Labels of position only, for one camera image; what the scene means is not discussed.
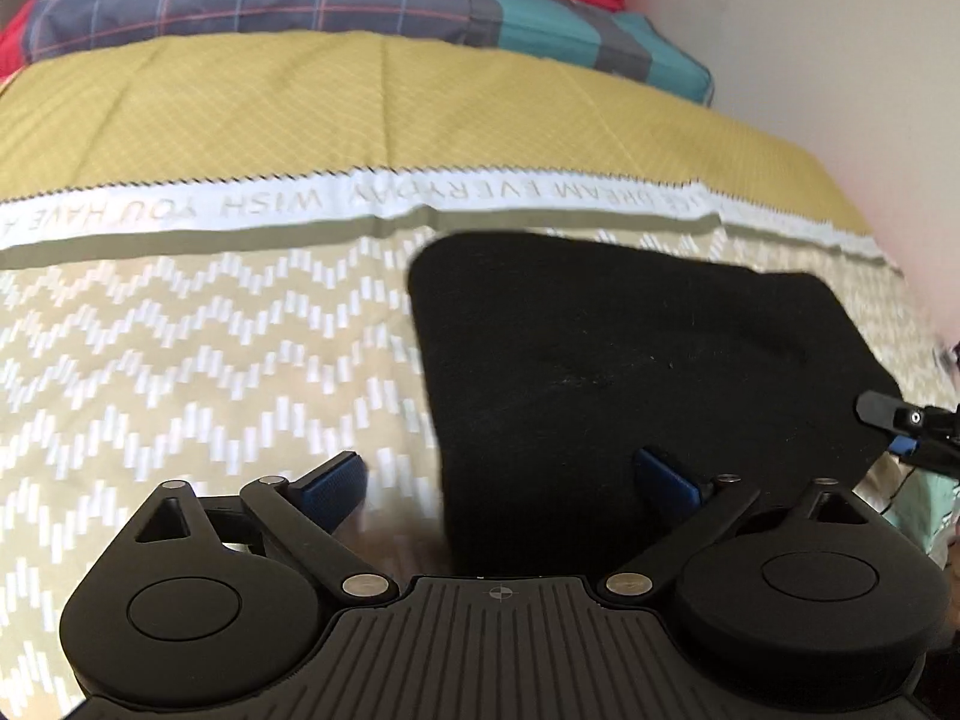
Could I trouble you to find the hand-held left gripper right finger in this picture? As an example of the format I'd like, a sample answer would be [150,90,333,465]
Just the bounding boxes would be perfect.
[600,446,878,605]

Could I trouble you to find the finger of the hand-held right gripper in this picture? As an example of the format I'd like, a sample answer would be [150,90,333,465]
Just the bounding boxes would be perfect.
[891,431,960,479]
[855,388,960,436]

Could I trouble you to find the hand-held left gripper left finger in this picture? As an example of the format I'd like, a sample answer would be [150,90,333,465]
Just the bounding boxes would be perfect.
[131,450,395,605]

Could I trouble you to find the black pants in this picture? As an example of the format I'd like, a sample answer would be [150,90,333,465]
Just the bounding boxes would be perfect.
[407,229,905,578]

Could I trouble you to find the pale green cloth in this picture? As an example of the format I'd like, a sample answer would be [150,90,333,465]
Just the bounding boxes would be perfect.
[855,454,960,552]

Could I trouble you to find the yellow patterned bed sheet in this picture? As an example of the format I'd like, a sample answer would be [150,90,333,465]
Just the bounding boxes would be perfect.
[0,30,960,713]

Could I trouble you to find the plaid blue teal pillow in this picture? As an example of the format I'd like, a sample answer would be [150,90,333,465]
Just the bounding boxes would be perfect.
[22,0,715,107]

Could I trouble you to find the pink blanket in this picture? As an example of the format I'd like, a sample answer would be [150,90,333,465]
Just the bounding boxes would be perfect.
[0,0,42,83]

